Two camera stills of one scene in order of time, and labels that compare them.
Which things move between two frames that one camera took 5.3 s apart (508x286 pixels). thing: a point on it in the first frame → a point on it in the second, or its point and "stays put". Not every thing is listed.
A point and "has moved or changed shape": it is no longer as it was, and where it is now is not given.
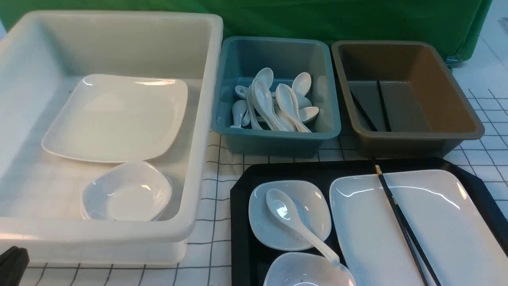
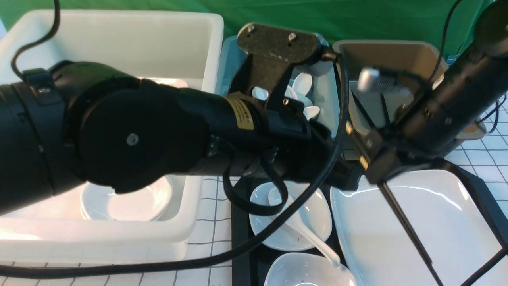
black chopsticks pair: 383,180 has moved or changed shape
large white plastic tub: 43,55 stays put
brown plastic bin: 401,101 stays put
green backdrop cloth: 459,24 stays put
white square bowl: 305,269 stays put
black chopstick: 416,255 → 501,255
